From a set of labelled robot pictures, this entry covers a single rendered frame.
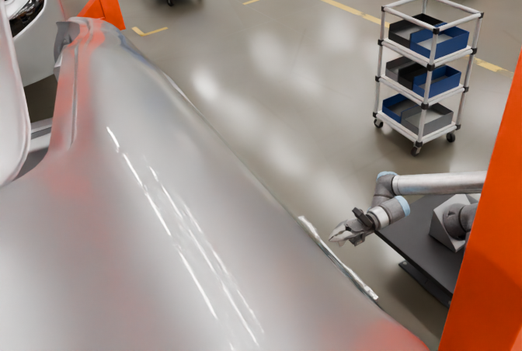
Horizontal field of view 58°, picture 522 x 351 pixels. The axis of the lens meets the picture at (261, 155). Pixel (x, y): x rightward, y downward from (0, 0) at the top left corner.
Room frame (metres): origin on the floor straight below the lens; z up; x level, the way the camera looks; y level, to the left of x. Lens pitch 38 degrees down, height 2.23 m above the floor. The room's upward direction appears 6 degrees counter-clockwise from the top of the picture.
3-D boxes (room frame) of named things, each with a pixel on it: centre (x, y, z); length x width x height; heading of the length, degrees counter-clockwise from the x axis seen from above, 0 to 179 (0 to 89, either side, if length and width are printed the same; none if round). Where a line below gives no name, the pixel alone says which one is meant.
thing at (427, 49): (2.92, -1.19, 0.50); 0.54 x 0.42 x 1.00; 25
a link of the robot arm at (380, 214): (1.32, -0.44, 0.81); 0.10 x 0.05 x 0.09; 25
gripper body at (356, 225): (1.28, -0.37, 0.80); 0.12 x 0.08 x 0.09; 115
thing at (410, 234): (1.62, -0.97, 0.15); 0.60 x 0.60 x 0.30; 29
